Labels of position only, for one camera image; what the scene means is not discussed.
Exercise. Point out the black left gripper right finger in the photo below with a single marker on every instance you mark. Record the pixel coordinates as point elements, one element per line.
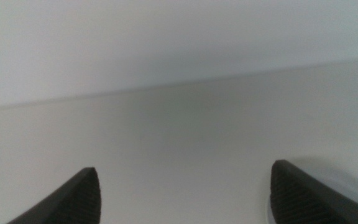
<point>300,196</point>

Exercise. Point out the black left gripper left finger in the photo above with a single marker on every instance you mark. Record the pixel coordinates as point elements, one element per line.
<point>76,202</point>

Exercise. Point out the grey shallow bowl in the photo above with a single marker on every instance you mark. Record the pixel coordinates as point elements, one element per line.
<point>350,186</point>

